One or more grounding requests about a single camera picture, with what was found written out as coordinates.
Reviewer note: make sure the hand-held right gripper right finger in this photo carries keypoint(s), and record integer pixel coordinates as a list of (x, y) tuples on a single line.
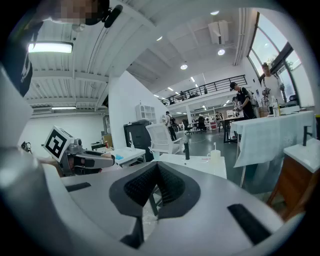
[(212, 200)]

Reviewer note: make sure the black cabinet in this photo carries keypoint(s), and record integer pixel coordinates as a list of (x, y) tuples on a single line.
[(137, 137)]

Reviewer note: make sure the large window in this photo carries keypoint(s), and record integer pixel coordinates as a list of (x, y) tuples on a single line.
[(267, 37)]

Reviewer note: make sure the person's black shirt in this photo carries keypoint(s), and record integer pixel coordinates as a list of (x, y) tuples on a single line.
[(20, 62)]

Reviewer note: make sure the person's left forearm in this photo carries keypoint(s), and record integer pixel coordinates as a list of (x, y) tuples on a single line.
[(48, 163)]

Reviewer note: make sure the long ceiling lamp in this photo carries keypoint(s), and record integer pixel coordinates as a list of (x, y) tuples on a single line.
[(63, 108), (50, 47)]

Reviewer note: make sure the wooden vanity cabinet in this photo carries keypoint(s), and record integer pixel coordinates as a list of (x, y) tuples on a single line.
[(295, 185)]

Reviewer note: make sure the white vanity basin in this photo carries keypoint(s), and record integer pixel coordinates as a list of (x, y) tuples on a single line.
[(305, 155)]

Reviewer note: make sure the white side table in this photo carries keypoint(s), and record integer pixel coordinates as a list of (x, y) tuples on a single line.
[(127, 152)]

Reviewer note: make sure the black dining table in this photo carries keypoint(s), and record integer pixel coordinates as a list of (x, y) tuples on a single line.
[(226, 121)]

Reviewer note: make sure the black office chair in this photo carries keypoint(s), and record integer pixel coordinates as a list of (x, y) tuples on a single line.
[(187, 126)]

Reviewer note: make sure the beige cup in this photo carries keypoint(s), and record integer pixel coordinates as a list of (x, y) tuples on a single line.
[(214, 156)]

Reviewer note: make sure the black mezzanine railing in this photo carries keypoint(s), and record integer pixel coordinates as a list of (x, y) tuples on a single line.
[(215, 86)]

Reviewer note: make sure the blue packet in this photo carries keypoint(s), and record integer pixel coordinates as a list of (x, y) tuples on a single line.
[(119, 157)]

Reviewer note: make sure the white office chair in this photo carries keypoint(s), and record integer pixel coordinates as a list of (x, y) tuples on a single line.
[(162, 140)]

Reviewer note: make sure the cardboard box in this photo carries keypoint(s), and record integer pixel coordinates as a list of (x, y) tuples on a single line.
[(107, 140)]

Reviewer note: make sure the white ceiling air conditioner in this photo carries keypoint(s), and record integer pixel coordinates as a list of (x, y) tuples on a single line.
[(218, 32)]

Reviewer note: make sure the teal cup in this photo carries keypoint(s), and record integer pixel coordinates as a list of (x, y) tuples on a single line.
[(155, 155)]

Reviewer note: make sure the black head-mounted camera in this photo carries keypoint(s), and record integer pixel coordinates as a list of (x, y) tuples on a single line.
[(112, 16)]

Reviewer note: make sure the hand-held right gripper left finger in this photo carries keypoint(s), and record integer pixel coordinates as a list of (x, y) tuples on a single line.
[(100, 200)]

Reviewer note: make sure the person's head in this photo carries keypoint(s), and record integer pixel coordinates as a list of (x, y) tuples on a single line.
[(82, 10)]

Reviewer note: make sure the white arched shelf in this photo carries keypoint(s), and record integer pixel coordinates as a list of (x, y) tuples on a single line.
[(146, 112)]

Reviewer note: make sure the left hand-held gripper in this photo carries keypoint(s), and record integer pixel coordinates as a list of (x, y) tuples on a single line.
[(58, 143)]

